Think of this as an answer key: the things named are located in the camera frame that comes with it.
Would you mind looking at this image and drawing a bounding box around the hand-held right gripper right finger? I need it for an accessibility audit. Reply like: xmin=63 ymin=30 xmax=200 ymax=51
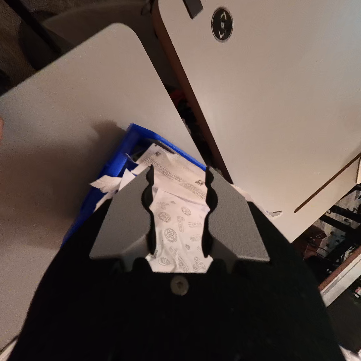
xmin=201 ymin=166 xmax=271 ymax=272

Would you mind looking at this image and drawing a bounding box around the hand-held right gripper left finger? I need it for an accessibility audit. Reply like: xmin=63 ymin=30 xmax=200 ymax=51
xmin=89 ymin=165 xmax=156 ymax=272

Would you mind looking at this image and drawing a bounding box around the large white printed paper bag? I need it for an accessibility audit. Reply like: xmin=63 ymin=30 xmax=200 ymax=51
xmin=145 ymin=189 xmax=212 ymax=273

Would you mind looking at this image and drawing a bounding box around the blue plastic bin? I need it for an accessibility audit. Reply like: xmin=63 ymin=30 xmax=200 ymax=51
xmin=61 ymin=123 xmax=208 ymax=249

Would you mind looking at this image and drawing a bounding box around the round black desk controller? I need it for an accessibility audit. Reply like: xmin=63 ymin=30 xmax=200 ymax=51
xmin=211 ymin=6 xmax=234 ymax=43

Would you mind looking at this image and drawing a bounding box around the black rectangular block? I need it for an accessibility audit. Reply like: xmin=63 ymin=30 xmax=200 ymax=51
xmin=183 ymin=0 xmax=204 ymax=20

